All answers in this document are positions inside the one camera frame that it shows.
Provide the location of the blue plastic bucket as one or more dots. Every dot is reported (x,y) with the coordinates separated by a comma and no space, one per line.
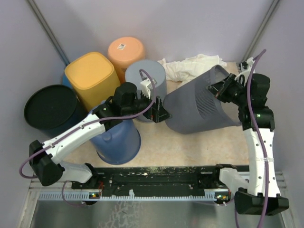
(118,145)

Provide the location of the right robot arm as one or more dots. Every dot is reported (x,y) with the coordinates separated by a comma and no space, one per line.
(259,133)

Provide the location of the orange cartoon plastic bucket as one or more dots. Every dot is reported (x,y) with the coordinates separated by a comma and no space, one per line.
(124,51)

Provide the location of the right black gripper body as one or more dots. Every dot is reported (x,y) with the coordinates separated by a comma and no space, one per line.
(231,90)

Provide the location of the light grey smooth bucket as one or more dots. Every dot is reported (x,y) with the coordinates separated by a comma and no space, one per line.
(149,78)

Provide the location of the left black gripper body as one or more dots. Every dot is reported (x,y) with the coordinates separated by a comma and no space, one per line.
(154,114)

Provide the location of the grey slotted plastic bin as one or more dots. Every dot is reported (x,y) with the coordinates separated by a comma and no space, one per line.
(194,109)

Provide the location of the white crumpled cloth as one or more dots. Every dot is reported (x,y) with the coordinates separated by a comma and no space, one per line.
(190,68)

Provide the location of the dark blue cylindrical bin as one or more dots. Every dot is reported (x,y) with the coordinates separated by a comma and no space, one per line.
(53,110)

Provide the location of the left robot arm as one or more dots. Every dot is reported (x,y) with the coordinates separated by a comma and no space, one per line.
(46,159)

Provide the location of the yellow slotted plastic basket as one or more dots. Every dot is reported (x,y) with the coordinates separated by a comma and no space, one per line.
(93,77)

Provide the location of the blue folded towel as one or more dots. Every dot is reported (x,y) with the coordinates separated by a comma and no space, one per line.
(66,82)

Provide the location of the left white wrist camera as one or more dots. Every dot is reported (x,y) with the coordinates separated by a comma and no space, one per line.
(147,86)

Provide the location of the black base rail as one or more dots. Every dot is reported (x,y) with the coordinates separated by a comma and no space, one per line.
(198,183)

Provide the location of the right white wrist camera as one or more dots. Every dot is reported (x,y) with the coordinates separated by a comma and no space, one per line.
(244,69)

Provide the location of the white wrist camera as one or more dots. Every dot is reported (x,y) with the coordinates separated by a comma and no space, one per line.
(244,69)
(147,86)

